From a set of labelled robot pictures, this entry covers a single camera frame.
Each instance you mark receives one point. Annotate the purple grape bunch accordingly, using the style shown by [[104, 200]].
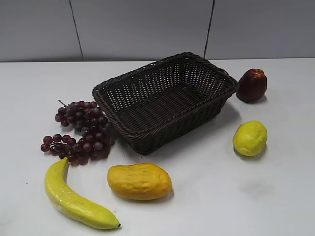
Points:
[[97, 134]]

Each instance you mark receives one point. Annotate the dark brown wicker basket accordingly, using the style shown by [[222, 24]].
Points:
[[164, 100]]

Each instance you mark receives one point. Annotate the orange yellow mango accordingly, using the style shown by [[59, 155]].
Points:
[[144, 181]]

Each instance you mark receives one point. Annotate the yellow lemon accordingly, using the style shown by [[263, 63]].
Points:
[[250, 138]]

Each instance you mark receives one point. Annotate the dark red apple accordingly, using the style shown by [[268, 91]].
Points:
[[252, 85]]

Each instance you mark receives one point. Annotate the yellow banana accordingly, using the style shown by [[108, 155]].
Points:
[[73, 205]]

